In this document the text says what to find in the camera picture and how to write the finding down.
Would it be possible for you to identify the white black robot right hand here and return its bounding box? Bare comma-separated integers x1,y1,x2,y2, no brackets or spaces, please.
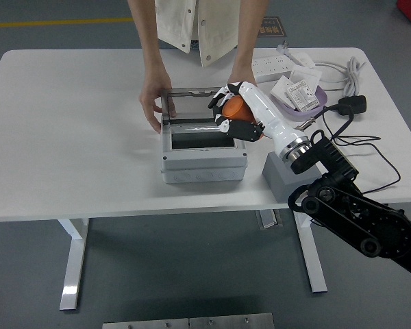
207,81,304,155

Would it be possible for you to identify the thin black cable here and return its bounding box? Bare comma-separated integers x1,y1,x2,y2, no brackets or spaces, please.
310,102,402,227

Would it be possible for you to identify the person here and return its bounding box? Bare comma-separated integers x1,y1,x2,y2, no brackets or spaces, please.
153,0,242,68

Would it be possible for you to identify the labelled bagged socket plate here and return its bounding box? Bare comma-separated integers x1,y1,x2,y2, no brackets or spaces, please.
283,80,320,112

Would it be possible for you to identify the grey block with round hole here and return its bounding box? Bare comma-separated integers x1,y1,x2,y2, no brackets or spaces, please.
262,150,325,202

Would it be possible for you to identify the white table leg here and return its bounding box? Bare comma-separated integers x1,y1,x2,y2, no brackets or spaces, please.
292,205,329,293
57,217,90,311

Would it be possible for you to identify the person's right hand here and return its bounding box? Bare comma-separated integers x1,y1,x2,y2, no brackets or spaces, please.
138,70,178,134

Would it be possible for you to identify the white power cord with plug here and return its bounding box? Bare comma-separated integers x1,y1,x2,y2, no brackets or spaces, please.
276,40,366,97

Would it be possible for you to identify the transparent hinged box lid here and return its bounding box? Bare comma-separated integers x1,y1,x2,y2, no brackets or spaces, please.
160,86,229,125

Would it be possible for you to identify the brown floor sign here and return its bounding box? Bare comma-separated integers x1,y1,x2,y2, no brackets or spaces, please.
256,16,288,38

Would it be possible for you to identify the white power strip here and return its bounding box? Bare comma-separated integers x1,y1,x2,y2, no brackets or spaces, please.
252,55,295,84

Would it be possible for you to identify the small white rounded adapter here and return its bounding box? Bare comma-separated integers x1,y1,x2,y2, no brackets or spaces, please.
292,53,316,69

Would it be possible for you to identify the orange cylindrical battery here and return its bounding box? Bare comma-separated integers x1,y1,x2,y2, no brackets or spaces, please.
221,95,256,123

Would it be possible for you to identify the person's left hand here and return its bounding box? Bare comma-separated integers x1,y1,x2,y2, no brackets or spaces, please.
229,66,258,86

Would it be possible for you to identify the purple plastic tray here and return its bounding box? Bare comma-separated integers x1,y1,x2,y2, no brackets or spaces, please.
269,85,329,121

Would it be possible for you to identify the metal floor socket box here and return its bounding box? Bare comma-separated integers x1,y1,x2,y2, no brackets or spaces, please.
255,208,284,230

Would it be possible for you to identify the black plug adapter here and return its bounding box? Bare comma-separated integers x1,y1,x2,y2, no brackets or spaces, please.
338,95,368,116

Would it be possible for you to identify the white square socket plate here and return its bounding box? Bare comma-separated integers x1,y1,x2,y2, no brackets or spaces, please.
289,65,323,90

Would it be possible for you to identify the grey plastic junction box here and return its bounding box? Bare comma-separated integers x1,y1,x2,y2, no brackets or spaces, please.
159,116,249,184

